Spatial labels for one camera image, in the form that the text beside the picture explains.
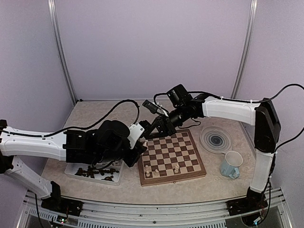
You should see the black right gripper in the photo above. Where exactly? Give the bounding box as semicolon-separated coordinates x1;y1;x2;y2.
148;104;190;138

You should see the white plastic divided tray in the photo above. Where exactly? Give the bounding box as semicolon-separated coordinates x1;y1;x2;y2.
65;161;124;186

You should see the white chess queen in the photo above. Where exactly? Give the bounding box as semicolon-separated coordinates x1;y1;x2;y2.
174;163;180;174

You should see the white chess pawn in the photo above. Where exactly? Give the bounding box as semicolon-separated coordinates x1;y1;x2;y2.
154;169;159;177

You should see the white chess bishop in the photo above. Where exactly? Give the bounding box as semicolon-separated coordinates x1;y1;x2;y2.
144;165;151;178

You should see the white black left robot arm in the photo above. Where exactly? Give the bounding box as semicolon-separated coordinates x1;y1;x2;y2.
0;119;147;211

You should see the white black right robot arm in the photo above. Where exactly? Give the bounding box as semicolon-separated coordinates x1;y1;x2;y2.
143;84;281;211

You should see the dark chess pieces pile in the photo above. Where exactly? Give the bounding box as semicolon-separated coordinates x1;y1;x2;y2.
75;166;120;182

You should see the wooden chess board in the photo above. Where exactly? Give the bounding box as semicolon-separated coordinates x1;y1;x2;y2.
138;129;207;187

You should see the blue spiral ceramic plate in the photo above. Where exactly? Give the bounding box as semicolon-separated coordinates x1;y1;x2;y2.
199;126;233;154

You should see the light blue ceramic mug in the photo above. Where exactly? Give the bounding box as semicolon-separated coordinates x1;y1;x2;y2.
220;151;243;180

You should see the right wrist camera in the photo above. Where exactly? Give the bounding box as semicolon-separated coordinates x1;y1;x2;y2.
142;100;166;116

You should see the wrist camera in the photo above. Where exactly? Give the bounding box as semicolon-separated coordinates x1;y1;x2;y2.
127;123;144;149
142;100;166;116

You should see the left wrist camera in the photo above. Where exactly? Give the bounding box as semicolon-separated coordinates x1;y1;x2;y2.
127;123;144;149

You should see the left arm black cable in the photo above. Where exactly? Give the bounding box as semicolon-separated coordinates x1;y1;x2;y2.
42;99;141;138

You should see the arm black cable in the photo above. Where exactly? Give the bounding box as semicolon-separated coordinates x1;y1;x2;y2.
190;83;304;152
42;99;141;138

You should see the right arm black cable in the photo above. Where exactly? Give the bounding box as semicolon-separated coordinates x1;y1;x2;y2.
190;83;304;152

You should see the rear aluminium frame rail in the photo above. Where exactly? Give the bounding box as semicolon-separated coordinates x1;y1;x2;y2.
76;97;235;103

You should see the front aluminium rail base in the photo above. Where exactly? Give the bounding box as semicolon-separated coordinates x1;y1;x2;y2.
17;189;294;228

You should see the left aluminium frame post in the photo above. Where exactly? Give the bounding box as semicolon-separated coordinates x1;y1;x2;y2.
47;0;77;105

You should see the aluminium frame post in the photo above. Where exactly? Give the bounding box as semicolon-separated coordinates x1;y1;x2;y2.
231;0;258;98
47;0;77;105

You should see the right aluminium frame post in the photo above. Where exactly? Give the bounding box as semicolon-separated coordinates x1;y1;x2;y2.
231;0;258;98

